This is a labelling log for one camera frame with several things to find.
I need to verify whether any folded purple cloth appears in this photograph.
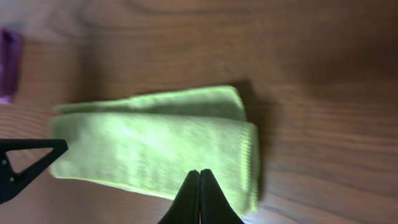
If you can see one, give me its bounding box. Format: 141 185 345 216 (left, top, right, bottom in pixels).
1 28 24 104

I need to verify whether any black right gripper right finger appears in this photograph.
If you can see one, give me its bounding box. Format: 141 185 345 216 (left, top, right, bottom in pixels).
200 169 244 224

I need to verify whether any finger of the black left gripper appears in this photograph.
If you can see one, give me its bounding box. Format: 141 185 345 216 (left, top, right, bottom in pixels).
1 139 68 203

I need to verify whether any light green cloth with tag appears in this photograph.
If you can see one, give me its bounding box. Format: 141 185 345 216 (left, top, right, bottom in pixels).
50 85 260 216

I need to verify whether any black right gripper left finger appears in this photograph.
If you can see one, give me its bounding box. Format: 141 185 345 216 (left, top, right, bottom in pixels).
158 170 200 224

